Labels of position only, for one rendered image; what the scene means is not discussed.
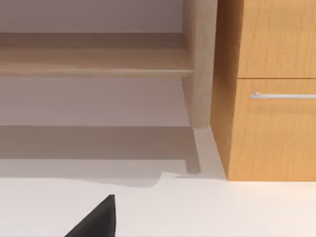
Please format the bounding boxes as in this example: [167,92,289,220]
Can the wooden drawer front with handle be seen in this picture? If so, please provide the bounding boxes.
[227,78,316,182]

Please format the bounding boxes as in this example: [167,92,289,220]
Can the long metal handle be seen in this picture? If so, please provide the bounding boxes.
[249,91,316,100]

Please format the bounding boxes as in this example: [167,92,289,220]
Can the wooden cupboard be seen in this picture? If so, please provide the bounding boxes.
[209,0,316,182]

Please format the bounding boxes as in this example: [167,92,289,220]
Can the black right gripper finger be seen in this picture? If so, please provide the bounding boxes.
[63,194,117,237]

